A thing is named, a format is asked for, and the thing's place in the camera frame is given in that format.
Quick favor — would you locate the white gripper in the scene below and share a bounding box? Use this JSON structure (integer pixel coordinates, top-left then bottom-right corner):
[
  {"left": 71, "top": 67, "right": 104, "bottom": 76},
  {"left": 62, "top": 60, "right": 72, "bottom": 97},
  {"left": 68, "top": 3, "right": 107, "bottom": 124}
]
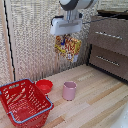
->
[{"left": 49, "top": 15, "right": 84, "bottom": 37}]

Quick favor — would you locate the yellow red snack package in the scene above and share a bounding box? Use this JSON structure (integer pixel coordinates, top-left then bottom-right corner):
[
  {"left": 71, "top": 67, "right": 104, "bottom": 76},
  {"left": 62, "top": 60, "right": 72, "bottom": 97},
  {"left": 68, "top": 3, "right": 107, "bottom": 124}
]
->
[{"left": 54, "top": 34, "right": 83, "bottom": 64}]

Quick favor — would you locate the brown drawer cabinet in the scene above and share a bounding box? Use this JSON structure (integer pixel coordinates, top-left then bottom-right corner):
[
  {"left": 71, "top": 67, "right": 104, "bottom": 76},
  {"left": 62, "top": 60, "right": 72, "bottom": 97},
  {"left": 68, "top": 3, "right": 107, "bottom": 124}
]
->
[{"left": 86, "top": 9, "right": 128, "bottom": 83}]

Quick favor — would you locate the red plastic bowl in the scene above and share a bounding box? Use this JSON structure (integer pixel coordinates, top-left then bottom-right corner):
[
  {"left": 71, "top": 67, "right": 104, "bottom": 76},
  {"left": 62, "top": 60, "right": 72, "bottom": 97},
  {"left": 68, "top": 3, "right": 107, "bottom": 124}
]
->
[{"left": 35, "top": 79, "right": 54, "bottom": 95}]

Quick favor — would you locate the pink plastic cup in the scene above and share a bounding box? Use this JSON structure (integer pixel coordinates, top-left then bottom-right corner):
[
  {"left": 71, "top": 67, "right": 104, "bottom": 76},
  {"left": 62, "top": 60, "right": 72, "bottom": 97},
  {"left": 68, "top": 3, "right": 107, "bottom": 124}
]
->
[{"left": 62, "top": 81, "right": 78, "bottom": 102}]

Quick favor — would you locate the red shopping basket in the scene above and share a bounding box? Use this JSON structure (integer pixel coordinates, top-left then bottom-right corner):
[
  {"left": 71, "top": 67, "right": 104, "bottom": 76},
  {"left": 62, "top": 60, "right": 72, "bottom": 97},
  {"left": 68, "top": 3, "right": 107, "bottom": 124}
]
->
[{"left": 0, "top": 78, "right": 55, "bottom": 125}]

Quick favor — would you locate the black cable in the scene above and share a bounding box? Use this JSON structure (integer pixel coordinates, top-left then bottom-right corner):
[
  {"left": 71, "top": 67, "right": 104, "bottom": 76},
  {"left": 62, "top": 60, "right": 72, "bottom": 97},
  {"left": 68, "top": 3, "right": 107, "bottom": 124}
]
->
[{"left": 82, "top": 12, "right": 128, "bottom": 25}]

